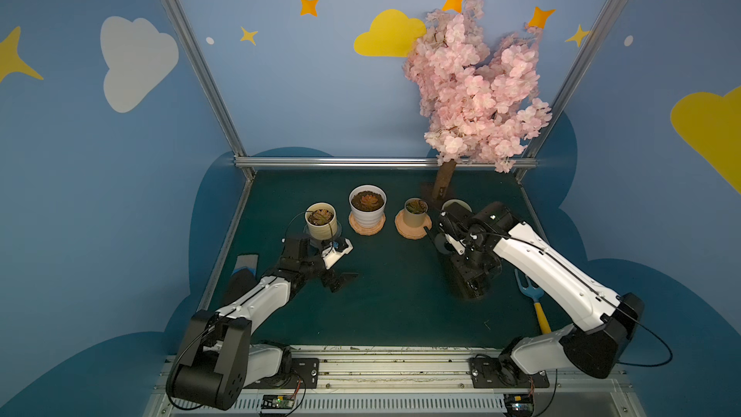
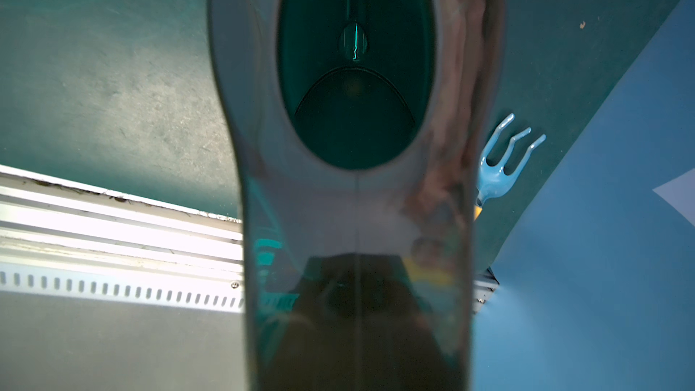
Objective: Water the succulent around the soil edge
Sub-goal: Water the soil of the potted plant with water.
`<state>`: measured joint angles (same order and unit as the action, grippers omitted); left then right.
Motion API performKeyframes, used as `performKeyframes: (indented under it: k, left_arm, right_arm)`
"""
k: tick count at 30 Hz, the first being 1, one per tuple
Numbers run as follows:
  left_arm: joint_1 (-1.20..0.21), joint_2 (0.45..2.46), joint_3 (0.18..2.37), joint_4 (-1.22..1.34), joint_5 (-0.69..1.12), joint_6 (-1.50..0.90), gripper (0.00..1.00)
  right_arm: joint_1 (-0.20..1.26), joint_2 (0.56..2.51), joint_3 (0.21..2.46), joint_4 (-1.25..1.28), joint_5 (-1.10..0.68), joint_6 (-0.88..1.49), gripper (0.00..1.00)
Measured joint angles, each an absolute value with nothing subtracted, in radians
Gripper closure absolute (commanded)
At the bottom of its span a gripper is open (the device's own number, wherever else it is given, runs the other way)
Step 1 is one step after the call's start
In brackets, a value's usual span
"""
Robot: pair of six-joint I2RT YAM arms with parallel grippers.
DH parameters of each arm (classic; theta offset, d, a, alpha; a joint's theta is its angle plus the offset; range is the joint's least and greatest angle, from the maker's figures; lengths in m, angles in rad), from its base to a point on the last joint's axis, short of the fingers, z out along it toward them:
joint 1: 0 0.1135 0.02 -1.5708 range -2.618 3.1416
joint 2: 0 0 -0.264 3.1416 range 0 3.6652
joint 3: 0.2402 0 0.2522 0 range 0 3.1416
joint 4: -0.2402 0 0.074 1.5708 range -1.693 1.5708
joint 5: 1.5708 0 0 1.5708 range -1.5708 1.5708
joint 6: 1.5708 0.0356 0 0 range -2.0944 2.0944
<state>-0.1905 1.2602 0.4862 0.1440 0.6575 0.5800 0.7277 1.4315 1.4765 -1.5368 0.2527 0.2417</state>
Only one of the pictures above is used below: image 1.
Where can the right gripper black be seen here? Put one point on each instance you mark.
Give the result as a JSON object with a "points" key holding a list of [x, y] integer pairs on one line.
{"points": [[470, 269]]}

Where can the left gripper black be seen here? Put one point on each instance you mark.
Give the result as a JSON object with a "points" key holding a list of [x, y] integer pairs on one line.
{"points": [[327, 270]]}

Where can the dark green watering can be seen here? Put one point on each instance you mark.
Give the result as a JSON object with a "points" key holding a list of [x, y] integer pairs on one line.
{"points": [[470, 276]]}

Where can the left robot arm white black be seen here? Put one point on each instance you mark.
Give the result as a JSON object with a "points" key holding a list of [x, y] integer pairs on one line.
{"points": [[217, 358]]}

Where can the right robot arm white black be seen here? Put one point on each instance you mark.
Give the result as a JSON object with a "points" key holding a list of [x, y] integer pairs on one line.
{"points": [[602, 325]]}

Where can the yellow ribbed succulent pot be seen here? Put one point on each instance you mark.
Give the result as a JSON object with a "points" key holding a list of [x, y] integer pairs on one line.
{"points": [[321, 221]]}

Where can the pale green succulent pot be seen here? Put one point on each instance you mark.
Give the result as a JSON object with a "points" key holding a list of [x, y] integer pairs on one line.
{"points": [[456, 202]]}

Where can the small beige succulent pot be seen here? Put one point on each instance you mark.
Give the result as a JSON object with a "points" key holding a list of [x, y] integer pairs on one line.
{"points": [[415, 212]]}

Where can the white ribbed succulent pot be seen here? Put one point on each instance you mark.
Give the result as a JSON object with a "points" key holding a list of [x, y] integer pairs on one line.
{"points": [[367, 203]]}

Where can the pink saucer under white pot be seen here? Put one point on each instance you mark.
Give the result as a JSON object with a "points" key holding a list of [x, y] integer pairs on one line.
{"points": [[366, 231]]}

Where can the blue yellow garden fork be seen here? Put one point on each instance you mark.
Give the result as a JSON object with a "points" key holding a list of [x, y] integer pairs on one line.
{"points": [[529, 288]]}

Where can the pink saucer under beige pot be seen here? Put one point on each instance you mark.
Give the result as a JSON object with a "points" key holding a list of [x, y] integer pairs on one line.
{"points": [[409, 232]]}

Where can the left circuit board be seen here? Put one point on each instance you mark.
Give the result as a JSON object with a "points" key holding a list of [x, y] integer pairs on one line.
{"points": [[278, 403]]}

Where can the circuit board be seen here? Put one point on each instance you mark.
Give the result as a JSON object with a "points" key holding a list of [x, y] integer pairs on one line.
{"points": [[278, 403], [519, 405]]}

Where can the right circuit board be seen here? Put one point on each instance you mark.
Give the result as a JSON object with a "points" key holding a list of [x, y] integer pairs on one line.
{"points": [[519, 405]]}

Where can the pink cherry blossom tree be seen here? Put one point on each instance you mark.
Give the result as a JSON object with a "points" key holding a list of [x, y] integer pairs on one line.
{"points": [[482, 103]]}

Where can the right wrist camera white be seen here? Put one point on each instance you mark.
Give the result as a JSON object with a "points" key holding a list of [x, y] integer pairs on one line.
{"points": [[458, 246]]}

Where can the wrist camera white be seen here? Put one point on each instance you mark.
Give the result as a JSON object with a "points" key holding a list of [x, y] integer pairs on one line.
{"points": [[335, 251], [458, 246]]}

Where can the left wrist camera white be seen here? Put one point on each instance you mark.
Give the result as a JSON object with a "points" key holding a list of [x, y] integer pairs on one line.
{"points": [[335, 251]]}

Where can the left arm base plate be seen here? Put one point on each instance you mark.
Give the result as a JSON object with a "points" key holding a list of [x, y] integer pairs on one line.
{"points": [[291, 372]]}

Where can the aluminium front rail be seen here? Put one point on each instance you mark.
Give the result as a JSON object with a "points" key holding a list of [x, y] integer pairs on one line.
{"points": [[433, 381]]}

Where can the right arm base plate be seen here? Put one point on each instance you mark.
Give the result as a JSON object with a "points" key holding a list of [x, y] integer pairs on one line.
{"points": [[490, 373]]}

